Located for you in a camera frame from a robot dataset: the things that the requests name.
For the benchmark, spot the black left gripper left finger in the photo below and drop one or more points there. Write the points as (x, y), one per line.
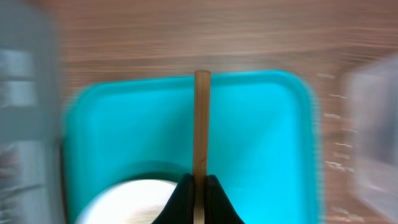
(179, 208)

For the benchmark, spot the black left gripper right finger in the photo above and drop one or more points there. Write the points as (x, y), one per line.
(218, 208)

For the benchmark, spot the wooden chopstick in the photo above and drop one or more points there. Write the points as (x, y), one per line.
(200, 141)

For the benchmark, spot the large white plate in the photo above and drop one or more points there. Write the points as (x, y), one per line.
(131, 202)

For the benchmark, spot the teal plastic tray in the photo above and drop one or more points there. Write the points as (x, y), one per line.
(262, 143)

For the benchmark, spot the clear plastic bin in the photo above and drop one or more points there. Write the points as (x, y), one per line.
(371, 112)

